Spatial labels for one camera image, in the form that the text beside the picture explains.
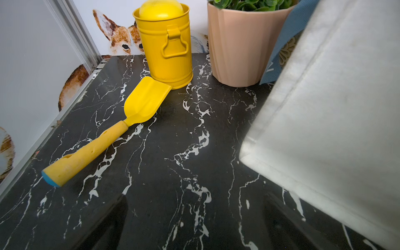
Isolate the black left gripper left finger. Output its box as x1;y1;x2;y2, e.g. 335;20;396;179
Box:
67;194;128;250

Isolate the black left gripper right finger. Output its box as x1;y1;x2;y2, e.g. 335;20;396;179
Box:
264;192;338;250

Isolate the white Monet canvas bag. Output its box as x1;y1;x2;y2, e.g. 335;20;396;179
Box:
239;1;400;250

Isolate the pink flower pot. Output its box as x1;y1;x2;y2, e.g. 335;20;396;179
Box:
207;4;294;87

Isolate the green succulent plant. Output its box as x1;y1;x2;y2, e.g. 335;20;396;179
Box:
208;0;299;12

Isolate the blue-handled canvas bag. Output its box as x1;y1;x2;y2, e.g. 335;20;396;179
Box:
260;0;319;84

